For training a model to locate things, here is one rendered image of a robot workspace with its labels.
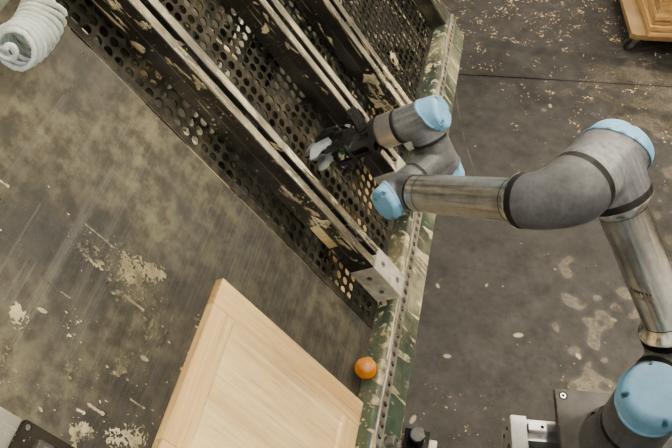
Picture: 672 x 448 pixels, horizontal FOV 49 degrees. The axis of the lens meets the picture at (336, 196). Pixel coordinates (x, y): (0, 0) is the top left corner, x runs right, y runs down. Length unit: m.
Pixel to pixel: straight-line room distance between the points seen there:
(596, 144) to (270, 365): 0.72
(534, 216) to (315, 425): 0.64
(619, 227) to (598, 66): 2.81
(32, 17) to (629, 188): 0.93
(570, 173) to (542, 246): 1.96
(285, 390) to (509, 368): 1.46
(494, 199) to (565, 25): 3.11
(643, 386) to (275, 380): 0.66
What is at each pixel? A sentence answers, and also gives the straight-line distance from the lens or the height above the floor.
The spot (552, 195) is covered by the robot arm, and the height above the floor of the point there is 1.56.
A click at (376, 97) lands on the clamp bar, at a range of 2.06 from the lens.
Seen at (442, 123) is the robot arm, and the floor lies 1.40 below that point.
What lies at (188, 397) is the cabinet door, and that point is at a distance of 1.31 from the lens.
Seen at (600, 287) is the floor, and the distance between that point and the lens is 3.11.
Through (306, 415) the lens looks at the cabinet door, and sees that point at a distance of 1.54.
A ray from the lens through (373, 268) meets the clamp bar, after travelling 1.73.
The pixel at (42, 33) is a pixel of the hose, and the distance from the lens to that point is 1.04.
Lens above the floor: 2.43
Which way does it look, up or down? 49 degrees down
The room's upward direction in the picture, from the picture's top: straight up
